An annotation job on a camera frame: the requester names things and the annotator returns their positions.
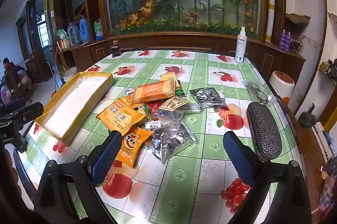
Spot clear water bottle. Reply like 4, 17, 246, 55
67, 21, 80, 46

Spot white power strip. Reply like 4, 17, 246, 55
312, 121, 337, 162

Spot green bottle pack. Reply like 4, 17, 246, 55
93, 18, 105, 42

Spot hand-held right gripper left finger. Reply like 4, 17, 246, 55
34, 130, 123, 224

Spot black patterned glasses case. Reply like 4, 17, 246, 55
247, 102, 283, 160

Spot white roll yellow stripes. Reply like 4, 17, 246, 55
265, 0, 276, 43

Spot blue thermos jug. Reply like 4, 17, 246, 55
78, 16, 89, 43

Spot white bucket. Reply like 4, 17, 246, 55
63, 67, 78, 82

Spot dark glass bottle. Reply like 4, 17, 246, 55
112, 40, 122, 58

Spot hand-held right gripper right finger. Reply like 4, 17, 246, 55
223, 130, 315, 224

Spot purple bottles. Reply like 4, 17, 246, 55
279, 30, 292, 51

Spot small silver foil packet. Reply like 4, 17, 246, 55
157, 108, 185, 130

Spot yellow label cracker packet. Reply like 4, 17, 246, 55
160, 72, 181, 89

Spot dark silver foil packet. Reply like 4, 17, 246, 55
189, 87, 227, 109

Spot large silver foil packet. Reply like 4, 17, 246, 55
151, 122, 198, 163

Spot orange biscuit packet white print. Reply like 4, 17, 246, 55
97, 101, 147, 138

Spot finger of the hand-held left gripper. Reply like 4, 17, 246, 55
0, 102, 44, 125

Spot green and white bag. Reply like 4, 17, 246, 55
56, 28, 69, 42

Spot orange packet brown round logo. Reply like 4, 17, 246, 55
115, 126, 153, 169

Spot beige snack packet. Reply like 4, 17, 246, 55
159, 97, 191, 112

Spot white spray bottle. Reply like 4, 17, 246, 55
235, 26, 248, 63

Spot long orange cracker packet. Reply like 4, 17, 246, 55
131, 80, 176, 105

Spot yellow cardboard box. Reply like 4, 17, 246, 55
35, 71, 115, 147

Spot eyeglasses in clear bag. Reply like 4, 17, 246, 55
244, 81, 269, 105

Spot wooden low cabinet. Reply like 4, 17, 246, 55
57, 31, 306, 77

